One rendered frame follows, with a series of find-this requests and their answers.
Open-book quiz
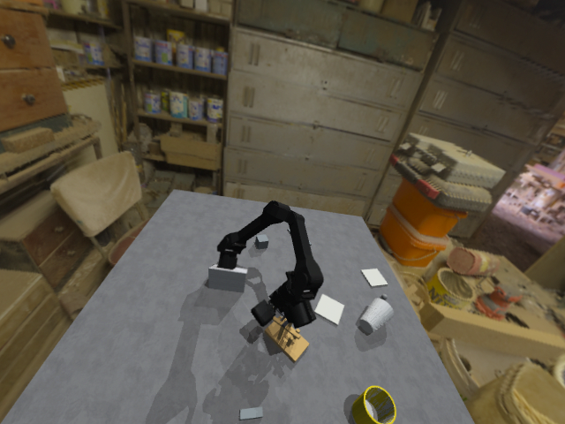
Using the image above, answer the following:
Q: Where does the white paper cup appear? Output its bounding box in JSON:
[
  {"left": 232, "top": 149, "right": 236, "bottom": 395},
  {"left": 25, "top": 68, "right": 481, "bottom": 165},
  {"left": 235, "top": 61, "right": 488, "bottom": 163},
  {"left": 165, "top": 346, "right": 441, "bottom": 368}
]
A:
[{"left": 359, "top": 298, "right": 394, "bottom": 333}]

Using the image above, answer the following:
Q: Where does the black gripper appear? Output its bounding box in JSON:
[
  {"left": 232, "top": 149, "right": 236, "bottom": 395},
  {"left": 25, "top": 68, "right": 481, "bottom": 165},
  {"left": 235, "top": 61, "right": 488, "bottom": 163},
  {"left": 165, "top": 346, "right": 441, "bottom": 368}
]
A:
[{"left": 252, "top": 286, "right": 291, "bottom": 327}]

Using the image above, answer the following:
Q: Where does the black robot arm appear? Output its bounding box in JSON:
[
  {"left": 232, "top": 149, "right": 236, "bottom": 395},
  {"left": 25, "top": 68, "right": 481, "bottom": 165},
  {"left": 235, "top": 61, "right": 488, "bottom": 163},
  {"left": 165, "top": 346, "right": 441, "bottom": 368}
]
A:
[{"left": 217, "top": 201, "right": 324, "bottom": 329}]

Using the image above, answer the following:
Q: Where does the yellow cup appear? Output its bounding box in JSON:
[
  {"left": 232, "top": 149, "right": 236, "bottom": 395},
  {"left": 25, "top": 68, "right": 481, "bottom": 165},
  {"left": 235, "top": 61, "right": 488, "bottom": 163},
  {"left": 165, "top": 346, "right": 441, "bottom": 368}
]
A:
[{"left": 350, "top": 386, "right": 396, "bottom": 424}]

